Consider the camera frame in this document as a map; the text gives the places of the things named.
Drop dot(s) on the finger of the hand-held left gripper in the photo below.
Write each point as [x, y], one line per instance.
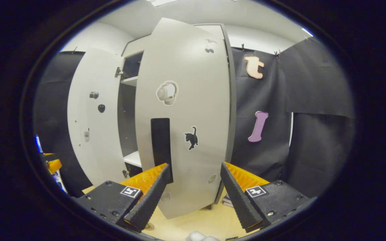
[49, 157]
[55, 166]

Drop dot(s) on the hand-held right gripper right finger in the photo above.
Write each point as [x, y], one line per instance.
[238, 201]

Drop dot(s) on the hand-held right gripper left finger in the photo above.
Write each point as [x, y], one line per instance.
[149, 201]

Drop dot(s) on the round brown coaster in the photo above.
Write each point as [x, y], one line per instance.
[149, 227]

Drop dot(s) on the white cabinet door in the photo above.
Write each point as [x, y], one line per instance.
[196, 83]
[106, 134]

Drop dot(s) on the white cabinet with grey interior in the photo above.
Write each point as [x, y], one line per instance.
[127, 110]

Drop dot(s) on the grey book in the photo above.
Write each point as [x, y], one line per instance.
[227, 204]

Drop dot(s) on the ceiling light panel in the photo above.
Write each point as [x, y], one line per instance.
[307, 32]
[161, 2]

